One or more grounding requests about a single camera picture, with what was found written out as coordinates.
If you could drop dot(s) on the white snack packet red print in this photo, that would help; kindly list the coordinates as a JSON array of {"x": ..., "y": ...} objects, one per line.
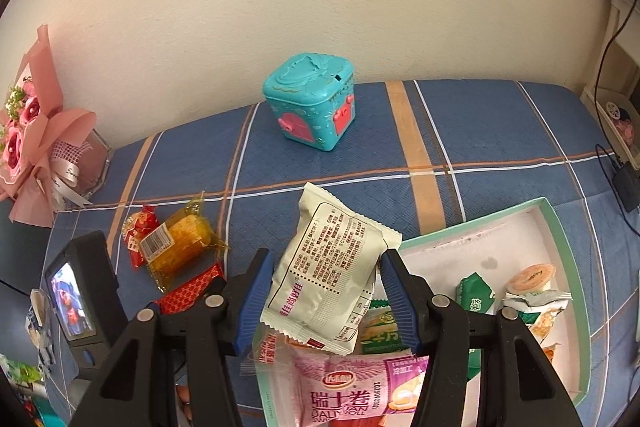
[{"x": 325, "y": 267}]

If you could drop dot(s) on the pink flower bouquet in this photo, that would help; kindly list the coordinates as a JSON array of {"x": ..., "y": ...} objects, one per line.
[{"x": 30, "y": 142}]

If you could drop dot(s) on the green cake packet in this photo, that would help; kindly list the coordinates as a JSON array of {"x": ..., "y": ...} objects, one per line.
[{"x": 472, "y": 297}]

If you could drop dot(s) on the white tray box green rim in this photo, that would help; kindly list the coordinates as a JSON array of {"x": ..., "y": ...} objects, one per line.
[{"x": 465, "y": 247}]

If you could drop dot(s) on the teal toy box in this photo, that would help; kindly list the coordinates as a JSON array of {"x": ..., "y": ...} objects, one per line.
[{"x": 310, "y": 107}]

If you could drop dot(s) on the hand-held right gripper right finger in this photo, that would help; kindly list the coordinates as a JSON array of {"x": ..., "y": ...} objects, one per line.
[{"x": 400, "y": 302}]

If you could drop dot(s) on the green white biscuit packet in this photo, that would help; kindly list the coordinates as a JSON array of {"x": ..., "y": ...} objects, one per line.
[{"x": 382, "y": 332}]

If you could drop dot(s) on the pink swiss roll packet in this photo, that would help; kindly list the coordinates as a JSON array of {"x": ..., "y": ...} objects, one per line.
[{"x": 345, "y": 387}]

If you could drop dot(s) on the blue plaid bedsheet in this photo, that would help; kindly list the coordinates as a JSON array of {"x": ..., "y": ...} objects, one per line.
[{"x": 475, "y": 132}]

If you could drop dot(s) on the orange snack packet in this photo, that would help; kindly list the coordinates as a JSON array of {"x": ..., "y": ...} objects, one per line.
[{"x": 549, "y": 352}]

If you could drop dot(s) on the black power adapter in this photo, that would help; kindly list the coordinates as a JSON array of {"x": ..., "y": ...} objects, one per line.
[{"x": 627, "y": 187}]

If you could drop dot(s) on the red hexagon patterned snack packet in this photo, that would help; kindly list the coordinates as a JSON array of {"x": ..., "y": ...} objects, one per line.
[{"x": 190, "y": 294}]

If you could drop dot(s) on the red candy packet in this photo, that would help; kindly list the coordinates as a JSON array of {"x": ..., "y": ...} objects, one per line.
[{"x": 142, "y": 227}]

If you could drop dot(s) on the green white wrapped candy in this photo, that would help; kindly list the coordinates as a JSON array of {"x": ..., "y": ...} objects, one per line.
[{"x": 542, "y": 312}]

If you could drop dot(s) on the white bedside shelf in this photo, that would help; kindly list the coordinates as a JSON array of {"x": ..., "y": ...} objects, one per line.
[{"x": 600, "y": 107}]

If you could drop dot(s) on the yellow jelly packet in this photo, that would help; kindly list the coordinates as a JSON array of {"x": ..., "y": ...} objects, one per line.
[{"x": 185, "y": 242}]

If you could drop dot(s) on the small orange cookie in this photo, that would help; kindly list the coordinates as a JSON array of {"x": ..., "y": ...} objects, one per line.
[{"x": 530, "y": 279}]

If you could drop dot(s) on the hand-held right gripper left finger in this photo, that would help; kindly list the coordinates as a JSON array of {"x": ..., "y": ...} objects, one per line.
[{"x": 252, "y": 307}]

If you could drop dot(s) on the clear glass vase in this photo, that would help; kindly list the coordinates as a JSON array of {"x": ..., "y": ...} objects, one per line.
[{"x": 95, "y": 162}]

